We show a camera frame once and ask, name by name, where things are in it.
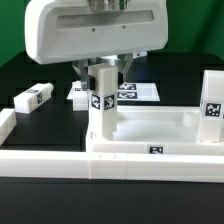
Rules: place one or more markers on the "white U-shaped fence frame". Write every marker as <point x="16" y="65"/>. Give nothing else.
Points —
<point x="118" y="166"/>

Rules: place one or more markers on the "white marker sheet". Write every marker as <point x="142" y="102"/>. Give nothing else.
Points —
<point x="138" y="92"/>

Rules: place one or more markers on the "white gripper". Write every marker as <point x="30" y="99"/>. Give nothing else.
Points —
<point x="69" y="30"/>

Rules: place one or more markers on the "white desk tabletop tray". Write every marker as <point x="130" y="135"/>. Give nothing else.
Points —
<point x="156" y="130"/>

